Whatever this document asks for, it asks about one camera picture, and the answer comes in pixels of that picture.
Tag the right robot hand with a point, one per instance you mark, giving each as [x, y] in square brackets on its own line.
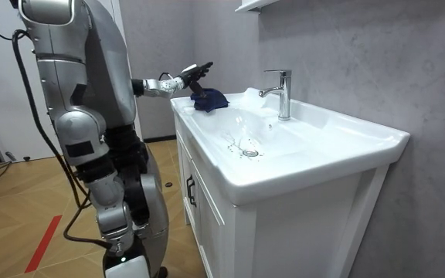
[128, 269]

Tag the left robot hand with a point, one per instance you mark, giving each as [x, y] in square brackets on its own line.
[192, 75]

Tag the dark blue cloth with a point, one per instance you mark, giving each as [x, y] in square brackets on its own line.
[209, 100]

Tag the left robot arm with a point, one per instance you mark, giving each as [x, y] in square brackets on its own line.
[160, 87]

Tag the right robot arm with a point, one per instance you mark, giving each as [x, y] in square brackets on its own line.
[66, 96]

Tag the robot legs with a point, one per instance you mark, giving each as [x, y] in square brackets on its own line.
[156, 208]

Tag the robot body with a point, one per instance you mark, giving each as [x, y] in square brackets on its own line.
[112, 69]

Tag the red floor tape strip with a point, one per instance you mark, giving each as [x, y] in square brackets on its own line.
[44, 243]

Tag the small black floor disc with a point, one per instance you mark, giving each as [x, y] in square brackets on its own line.
[168, 184]

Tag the chrome faucet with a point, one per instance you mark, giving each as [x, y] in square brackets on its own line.
[284, 96]

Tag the chrome sink drain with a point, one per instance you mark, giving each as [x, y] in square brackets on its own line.
[250, 153]

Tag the white sink cabinet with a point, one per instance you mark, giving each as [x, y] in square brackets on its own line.
[284, 185]

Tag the grey door stopper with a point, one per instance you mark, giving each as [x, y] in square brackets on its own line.
[11, 156]

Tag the white wall shelf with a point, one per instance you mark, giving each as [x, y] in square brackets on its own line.
[251, 5]

